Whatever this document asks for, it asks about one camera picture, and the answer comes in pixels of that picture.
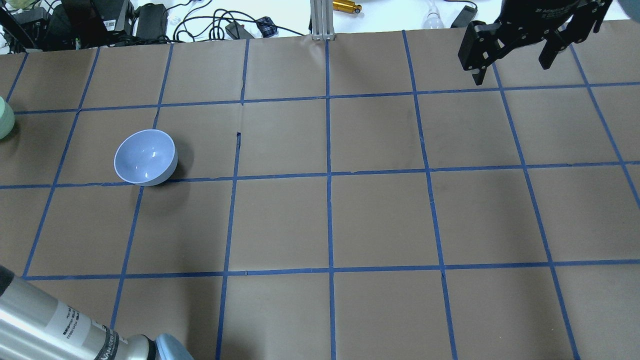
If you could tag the gold metal cylinder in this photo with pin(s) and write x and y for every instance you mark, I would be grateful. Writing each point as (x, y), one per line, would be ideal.
(347, 6)

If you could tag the black power adapter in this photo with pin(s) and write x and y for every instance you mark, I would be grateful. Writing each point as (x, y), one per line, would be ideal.
(464, 17)

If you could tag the green bowl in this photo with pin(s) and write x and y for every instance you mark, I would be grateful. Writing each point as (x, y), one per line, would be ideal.
(7, 118)

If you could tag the aluminium frame post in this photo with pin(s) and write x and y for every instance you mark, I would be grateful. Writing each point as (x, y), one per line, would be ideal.
(321, 16)

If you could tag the white light bulb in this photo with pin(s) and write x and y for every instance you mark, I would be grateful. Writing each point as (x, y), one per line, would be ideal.
(432, 19)

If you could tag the blue bowl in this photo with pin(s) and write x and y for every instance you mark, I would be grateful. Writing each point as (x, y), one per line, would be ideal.
(146, 158)

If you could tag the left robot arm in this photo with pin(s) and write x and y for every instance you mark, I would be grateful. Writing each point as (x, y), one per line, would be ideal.
(35, 325)

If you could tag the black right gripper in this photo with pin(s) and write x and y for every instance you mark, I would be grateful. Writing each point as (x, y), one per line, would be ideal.
(542, 11)

